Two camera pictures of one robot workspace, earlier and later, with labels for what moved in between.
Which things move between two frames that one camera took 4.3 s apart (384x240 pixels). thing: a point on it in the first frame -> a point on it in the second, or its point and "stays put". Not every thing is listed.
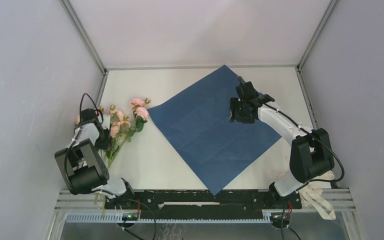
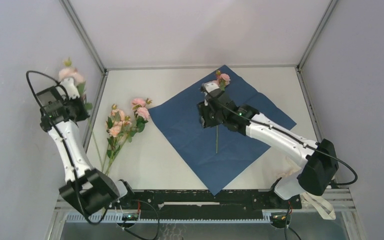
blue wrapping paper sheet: x=195 y=122 stays put
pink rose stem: x=141 y=115 stays put
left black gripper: x=104 y=145 -> x=84 y=115
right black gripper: x=234 y=103 -> x=203 y=108
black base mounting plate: x=198 y=204 stays put
